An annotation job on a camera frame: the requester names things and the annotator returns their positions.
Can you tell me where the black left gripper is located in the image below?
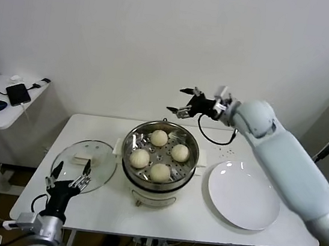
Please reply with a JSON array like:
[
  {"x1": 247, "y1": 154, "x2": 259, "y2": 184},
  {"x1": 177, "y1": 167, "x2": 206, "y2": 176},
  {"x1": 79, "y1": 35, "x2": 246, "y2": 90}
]
[{"x1": 40, "y1": 155, "x2": 94, "y2": 220}]

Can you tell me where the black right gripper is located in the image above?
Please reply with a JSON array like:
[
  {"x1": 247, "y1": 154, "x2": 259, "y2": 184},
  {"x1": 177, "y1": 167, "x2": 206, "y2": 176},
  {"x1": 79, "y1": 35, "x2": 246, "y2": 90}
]
[{"x1": 165, "y1": 84, "x2": 220, "y2": 123}]

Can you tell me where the round glass pot lid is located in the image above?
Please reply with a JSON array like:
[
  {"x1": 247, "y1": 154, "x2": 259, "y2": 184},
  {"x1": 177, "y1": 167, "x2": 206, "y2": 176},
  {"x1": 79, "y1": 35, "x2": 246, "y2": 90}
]
[{"x1": 49, "y1": 135, "x2": 120, "y2": 198}]

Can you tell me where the white steamed baozi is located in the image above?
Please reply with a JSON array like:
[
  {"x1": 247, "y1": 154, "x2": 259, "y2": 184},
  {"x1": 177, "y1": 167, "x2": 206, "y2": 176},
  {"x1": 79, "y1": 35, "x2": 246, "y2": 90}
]
[
  {"x1": 148, "y1": 162, "x2": 172, "y2": 183},
  {"x1": 128, "y1": 148, "x2": 152, "y2": 170},
  {"x1": 170, "y1": 143, "x2": 192, "y2": 164},
  {"x1": 149, "y1": 129, "x2": 170, "y2": 148}
]

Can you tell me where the stainless steel steamer basket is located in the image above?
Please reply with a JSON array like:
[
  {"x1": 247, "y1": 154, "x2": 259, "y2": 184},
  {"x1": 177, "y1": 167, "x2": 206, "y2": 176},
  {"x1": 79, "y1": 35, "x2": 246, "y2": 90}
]
[{"x1": 117, "y1": 112, "x2": 204, "y2": 195}]

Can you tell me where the white left wrist plug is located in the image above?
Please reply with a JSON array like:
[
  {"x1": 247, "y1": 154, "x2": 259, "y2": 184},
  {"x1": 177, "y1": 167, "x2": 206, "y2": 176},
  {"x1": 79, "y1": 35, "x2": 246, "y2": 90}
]
[{"x1": 1, "y1": 219, "x2": 23, "y2": 232}]

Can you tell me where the cream electric cooker pot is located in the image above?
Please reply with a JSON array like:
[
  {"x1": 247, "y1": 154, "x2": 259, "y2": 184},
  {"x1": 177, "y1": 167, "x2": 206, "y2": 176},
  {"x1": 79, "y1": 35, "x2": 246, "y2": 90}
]
[{"x1": 105, "y1": 137, "x2": 209, "y2": 216}]

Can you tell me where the black smartphone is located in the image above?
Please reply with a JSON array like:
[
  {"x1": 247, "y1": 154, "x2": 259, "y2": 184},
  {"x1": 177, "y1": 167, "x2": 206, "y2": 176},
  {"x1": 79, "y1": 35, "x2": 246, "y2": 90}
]
[{"x1": 3, "y1": 81, "x2": 34, "y2": 109}]

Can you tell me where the black usb adapter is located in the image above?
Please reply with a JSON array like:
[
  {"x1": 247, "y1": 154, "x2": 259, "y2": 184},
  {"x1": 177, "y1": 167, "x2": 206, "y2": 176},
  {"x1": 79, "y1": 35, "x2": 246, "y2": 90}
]
[{"x1": 31, "y1": 76, "x2": 51, "y2": 93}]

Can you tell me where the round white plate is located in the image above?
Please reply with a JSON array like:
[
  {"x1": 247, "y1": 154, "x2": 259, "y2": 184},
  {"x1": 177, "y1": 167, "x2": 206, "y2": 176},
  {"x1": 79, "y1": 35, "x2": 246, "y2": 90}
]
[{"x1": 201, "y1": 157, "x2": 286, "y2": 234}]

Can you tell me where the white power strip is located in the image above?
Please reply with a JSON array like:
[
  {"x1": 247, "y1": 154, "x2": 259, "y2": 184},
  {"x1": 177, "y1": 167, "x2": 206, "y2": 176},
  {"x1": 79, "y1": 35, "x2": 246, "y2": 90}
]
[{"x1": 131, "y1": 235, "x2": 170, "y2": 246}]

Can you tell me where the small white round case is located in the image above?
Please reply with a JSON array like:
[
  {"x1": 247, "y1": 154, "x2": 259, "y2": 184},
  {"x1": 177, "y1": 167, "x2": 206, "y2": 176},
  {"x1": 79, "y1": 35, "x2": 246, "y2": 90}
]
[{"x1": 7, "y1": 74, "x2": 23, "y2": 86}]

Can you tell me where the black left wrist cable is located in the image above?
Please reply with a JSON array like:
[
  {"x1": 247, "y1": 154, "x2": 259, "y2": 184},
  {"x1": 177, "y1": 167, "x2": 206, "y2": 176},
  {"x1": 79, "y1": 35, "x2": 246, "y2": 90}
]
[{"x1": 30, "y1": 192, "x2": 50, "y2": 214}]

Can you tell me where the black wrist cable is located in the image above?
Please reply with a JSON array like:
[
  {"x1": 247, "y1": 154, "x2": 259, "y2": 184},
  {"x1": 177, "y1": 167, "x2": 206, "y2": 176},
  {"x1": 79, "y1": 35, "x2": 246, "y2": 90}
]
[
  {"x1": 195, "y1": 112, "x2": 241, "y2": 147},
  {"x1": 30, "y1": 192, "x2": 50, "y2": 214}
]

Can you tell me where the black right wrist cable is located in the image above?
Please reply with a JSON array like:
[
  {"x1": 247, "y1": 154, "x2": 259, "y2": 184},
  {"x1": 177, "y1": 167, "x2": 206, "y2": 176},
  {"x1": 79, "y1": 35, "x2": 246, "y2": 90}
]
[{"x1": 195, "y1": 112, "x2": 241, "y2": 147}]

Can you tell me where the white phone cable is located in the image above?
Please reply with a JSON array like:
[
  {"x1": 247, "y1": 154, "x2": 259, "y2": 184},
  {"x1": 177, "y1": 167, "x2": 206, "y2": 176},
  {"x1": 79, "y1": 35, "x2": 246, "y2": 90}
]
[{"x1": 16, "y1": 103, "x2": 39, "y2": 131}]

